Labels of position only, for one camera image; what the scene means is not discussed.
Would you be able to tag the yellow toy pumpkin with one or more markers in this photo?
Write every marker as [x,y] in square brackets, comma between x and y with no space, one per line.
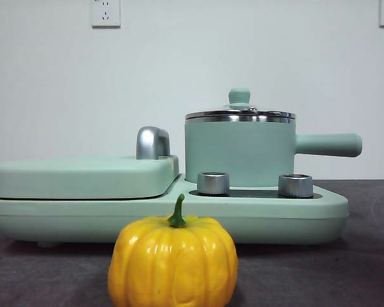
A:
[172,265]

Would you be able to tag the silver control knob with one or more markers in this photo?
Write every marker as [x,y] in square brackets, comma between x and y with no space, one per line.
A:
[212,184]
[295,185]

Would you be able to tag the glass lid with green knob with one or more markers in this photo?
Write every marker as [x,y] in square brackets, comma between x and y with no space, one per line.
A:
[239,96]

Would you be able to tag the green breakfast machine base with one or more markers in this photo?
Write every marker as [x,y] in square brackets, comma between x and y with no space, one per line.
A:
[166,220]

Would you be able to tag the green griddle cover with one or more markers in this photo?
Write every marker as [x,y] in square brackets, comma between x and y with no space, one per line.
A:
[83,179]

